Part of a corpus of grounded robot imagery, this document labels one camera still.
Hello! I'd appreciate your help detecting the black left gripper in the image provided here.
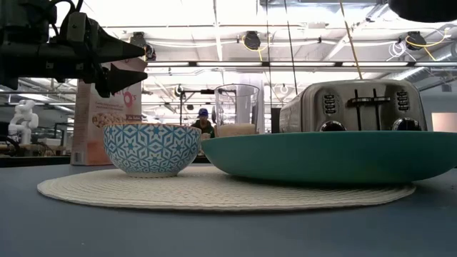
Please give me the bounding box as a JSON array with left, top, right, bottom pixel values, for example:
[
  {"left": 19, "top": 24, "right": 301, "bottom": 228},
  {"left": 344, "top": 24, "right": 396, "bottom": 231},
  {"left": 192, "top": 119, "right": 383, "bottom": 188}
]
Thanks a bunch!
[{"left": 53, "top": 12, "right": 149, "bottom": 97}]

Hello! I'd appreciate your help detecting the pink strawberry yogurt cereal box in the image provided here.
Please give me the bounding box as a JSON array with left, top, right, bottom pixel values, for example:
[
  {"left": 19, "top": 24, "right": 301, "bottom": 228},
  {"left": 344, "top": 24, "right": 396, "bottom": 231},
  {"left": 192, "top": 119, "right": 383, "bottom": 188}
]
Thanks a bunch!
[{"left": 70, "top": 59, "right": 148, "bottom": 166}]

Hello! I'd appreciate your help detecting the teal plate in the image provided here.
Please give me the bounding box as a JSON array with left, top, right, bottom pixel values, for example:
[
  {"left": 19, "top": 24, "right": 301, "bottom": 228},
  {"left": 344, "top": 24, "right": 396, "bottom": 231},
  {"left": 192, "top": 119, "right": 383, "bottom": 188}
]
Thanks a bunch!
[{"left": 201, "top": 130, "right": 457, "bottom": 183}]

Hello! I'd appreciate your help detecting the black tripod stand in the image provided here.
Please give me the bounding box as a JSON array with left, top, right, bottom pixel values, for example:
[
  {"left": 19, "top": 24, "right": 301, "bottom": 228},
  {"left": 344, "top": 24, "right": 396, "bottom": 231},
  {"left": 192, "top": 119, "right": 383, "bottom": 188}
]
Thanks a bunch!
[{"left": 174, "top": 84, "right": 216, "bottom": 126}]

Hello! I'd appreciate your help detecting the blue white patterned bowl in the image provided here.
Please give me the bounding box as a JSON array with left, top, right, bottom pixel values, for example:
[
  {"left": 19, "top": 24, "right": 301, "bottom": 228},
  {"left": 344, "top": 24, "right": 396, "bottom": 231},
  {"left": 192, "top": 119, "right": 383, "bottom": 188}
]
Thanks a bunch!
[{"left": 103, "top": 123, "right": 203, "bottom": 178}]

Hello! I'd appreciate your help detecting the person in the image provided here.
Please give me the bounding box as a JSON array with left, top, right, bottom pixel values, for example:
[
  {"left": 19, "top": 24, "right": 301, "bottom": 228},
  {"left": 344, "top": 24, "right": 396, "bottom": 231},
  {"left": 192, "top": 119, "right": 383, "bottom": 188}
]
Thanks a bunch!
[{"left": 191, "top": 108, "right": 216, "bottom": 139}]

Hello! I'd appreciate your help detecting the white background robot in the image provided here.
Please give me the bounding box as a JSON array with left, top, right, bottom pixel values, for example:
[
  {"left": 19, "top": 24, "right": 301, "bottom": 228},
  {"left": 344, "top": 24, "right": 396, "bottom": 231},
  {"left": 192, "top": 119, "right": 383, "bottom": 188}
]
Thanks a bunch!
[{"left": 7, "top": 99, "right": 39, "bottom": 146}]

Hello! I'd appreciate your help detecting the clear drinking glass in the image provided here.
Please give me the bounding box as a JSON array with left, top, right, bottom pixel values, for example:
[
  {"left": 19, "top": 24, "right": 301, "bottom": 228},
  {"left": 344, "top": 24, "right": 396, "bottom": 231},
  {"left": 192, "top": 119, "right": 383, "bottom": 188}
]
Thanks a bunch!
[{"left": 214, "top": 84, "right": 261, "bottom": 138}]

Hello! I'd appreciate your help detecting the round cream woven placemat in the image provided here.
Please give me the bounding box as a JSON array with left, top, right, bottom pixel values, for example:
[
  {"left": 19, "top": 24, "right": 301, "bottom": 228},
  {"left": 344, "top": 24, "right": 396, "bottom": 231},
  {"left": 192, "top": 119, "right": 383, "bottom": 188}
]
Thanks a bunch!
[{"left": 36, "top": 166, "right": 417, "bottom": 211}]

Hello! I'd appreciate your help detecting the silver four-slot toaster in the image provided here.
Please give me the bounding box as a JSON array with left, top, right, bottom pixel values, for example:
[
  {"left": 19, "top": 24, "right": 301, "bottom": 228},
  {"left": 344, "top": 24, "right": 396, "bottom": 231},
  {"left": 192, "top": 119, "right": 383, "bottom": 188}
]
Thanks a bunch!
[{"left": 278, "top": 79, "right": 428, "bottom": 133}]

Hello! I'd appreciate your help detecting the pale pink background panel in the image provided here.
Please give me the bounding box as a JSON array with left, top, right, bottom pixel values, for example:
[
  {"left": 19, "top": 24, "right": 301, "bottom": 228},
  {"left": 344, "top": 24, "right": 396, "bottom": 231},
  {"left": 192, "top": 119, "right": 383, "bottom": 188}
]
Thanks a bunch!
[{"left": 431, "top": 112, "right": 457, "bottom": 133}]

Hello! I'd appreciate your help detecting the black ceiling cable reel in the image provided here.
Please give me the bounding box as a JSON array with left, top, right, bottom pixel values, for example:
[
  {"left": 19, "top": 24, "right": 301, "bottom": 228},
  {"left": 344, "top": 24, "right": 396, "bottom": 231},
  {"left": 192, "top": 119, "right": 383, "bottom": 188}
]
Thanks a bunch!
[
  {"left": 406, "top": 31, "right": 426, "bottom": 51},
  {"left": 129, "top": 31, "right": 157, "bottom": 61},
  {"left": 242, "top": 30, "right": 263, "bottom": 51}
]

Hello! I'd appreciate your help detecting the thin black hanging cable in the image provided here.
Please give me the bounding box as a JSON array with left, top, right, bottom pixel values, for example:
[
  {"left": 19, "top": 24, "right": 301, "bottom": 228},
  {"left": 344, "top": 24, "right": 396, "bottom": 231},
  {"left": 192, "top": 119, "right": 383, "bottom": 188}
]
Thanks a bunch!
[{"left": 265, "top": 0, "right": 273, "bottom": 108}]

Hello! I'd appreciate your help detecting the black toaster cord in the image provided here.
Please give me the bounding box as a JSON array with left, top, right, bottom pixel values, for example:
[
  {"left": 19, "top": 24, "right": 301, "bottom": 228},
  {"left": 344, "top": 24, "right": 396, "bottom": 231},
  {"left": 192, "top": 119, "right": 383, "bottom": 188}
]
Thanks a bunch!
[{"left": 283, "top": 0, "right": 299, "bottom": 96}]

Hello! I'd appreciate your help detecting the yellow hanging cable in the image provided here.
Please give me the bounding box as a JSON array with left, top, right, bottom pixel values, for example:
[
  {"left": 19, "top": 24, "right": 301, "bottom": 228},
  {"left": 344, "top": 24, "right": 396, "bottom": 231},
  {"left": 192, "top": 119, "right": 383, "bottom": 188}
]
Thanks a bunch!
[{"left": 338, "top": 0, "right": 364, "bottom": 80}]

